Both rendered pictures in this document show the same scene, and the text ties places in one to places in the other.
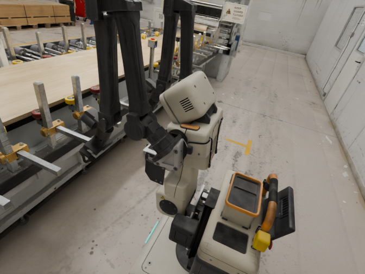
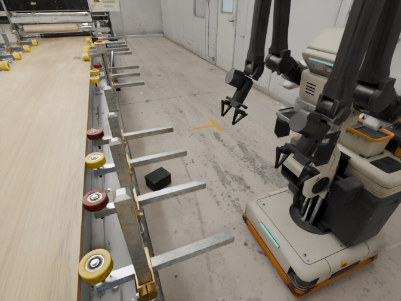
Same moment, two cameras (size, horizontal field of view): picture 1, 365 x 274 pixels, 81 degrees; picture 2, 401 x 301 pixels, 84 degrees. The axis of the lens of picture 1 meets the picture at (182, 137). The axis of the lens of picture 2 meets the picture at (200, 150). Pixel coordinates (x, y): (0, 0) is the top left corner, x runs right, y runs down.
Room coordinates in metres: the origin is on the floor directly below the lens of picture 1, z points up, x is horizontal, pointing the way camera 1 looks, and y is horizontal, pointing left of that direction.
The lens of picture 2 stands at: (0.44, 0.96, 1.48)
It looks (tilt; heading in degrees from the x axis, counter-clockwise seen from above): 34 degrees down; 322
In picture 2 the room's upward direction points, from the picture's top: straight up
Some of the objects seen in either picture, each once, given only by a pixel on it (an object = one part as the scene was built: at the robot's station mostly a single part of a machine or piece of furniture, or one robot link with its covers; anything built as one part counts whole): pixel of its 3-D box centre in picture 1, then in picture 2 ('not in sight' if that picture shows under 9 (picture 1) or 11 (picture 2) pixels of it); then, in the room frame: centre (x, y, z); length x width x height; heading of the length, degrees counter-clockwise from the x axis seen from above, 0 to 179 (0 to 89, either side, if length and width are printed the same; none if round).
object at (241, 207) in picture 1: (241, 199); (359, 136); (0.72, -0.34, 0.87); 0.23 x 0.15 x 0.11; 163
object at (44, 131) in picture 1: (52, 128); (132, 206); (1.05, 0.81, 0.83); 0.14 x 0.06 x 0.05; 163
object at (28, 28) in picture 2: (199, 26); (65, 27); (5.36, 0.07, 1.05); 1.43 x 0.12 x 0.12; 73
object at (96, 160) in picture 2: (71, 104); (97, 166); (1.34, 0.84, 0.85); 0.08 x 0.08 x 0.11
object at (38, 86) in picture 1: (46, 120); (129, 197); (1.03, 0.81, 0.90); 0.04 x 0.04 x 0.48; 73
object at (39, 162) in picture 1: (28, 157); (170, 258); (0.80, 0.79, 0.80); 0.43 x 0.03 x 0.04; 73
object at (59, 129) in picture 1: (65, 131); (153, 197); (1.04, 0.72, 0.83); 0.43 x 0.03 x 0.04; 73
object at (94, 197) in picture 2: (40, 118); (98, 206); (1.10, 0.91, 0.85); 0.08 x 0.08 x 0.11
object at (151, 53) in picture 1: (150, 69); (109, 84); (2.21, 0.45, 0.93); 0.05 x 0.05 x 0.45; 73
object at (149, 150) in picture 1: (169, 150); (305, 129); (0.84, 0.05, 0.99); 0.28 x 0.16 x 0.22; 163
